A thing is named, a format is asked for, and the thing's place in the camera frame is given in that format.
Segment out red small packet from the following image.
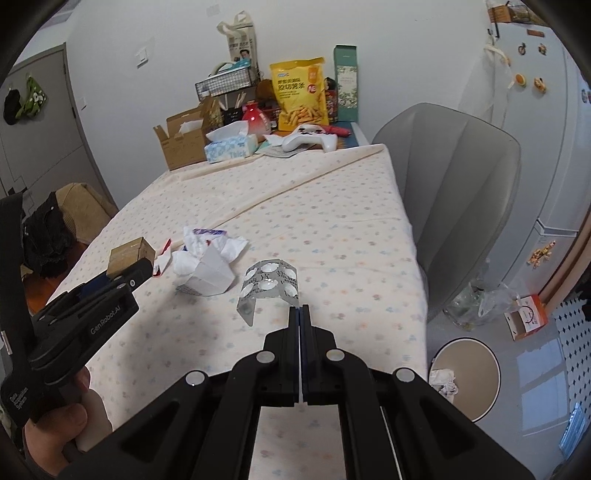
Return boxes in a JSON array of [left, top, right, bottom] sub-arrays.
[[154, 237, 173, 278]]

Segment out grey door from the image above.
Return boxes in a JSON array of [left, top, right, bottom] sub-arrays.
[[0, 44, 118, 217]]

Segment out grey upholstered chair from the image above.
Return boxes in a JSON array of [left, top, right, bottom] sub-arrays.
[[372, 102, 523, 325]]

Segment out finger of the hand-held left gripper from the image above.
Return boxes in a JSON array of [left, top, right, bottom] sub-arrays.
[[33, 257, 154, 325]]

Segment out clear plastic bag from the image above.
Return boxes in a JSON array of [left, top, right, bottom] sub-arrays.
[[478, 279, 525, 319]]

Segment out blue white tissue box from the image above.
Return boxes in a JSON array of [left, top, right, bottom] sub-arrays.
[[204, 122, 260, 165]]

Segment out red white vase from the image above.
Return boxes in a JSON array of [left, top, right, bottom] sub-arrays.
[[241, 102, 272, 137]]

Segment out pale green paper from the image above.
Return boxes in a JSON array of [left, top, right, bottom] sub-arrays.
[[257, 135, 297, 158]]

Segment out orange dragon magnet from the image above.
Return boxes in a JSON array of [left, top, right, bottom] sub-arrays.
[[526, 240, 557, 269]]

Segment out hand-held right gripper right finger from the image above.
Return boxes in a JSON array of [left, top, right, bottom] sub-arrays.
[[300, 306, 539, 480]]

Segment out red jar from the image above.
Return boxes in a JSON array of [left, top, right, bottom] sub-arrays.
[[323, 78, 341, 123]]

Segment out printed paper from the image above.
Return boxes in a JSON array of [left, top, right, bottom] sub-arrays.
[[429, 368, 461, 402]]

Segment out beige trash bin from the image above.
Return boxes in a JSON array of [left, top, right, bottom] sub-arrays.
[[428, 338, 502, 424]]

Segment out white fridge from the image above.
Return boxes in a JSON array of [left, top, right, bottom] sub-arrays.
[[455, 18, 591, 302]]

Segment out black clothing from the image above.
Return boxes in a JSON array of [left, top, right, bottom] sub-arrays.
[[21, 191, 77, 280]]

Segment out green tall box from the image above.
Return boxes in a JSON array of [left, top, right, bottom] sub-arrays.
[[333, 45, 360, 123]]

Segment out plastic bag of bottles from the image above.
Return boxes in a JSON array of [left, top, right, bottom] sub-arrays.
[[442, 277, 484, 331]]

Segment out green hanging plush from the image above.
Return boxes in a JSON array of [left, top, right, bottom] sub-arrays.
[[16, 75, 49, 121]]

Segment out blue striped packet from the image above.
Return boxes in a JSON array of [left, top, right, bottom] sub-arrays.
[[558, 401, 584, 456]]

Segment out black pen holder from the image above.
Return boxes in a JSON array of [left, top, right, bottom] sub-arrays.
[[221, 92, 244, 126]]

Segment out small dark wire basket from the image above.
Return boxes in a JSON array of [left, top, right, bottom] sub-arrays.
[[508, 4, 539, 25]]

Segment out white hanging bag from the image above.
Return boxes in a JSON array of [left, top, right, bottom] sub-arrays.
[[462, 44, 516, 139]]

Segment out open cardboard box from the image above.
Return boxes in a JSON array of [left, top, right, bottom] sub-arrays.
[[154, 97, 223, 172]]

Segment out small brown box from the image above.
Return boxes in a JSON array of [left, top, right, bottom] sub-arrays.
[[108, 237, 157, 281]]

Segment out orange white box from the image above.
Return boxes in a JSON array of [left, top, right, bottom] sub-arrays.
[[503, 294, 550, 342]]

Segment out yellow snack bag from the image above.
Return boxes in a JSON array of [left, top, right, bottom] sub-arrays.
[[270, 58, 327, 133]]

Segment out black wire basket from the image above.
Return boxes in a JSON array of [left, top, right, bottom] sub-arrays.
[[195, 67, 259, 103]]

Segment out dark blue desk mat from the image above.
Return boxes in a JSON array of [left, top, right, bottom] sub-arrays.
[[339, 122, 370, 149]]

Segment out white game controller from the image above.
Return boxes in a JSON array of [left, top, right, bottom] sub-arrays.
[[281, 124, 341, 153]]

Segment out silver blister pack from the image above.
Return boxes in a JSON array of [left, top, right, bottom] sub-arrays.
[[236, 258, 300, 328]]

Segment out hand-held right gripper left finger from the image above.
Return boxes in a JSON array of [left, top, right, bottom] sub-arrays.
[[60, 306, 302, 480]]

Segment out black hanging hat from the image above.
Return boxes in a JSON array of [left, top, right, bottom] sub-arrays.
[[2, 89, 24, 126]]

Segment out person's left hand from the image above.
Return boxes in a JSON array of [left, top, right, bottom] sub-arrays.
[[22, 367, 114, 478]]

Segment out brown padded chair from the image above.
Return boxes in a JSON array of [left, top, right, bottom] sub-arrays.
[[55, 182, 118, 246]]

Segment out brown dried flower bundle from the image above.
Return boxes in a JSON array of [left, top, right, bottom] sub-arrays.
[[203, 97, 223, 126]]

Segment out white paper carton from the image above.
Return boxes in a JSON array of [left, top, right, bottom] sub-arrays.
[[175, 247, 238, 297]]

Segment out white printed tote bag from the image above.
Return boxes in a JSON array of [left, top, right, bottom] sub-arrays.
[[217, 11, 257, 70]]

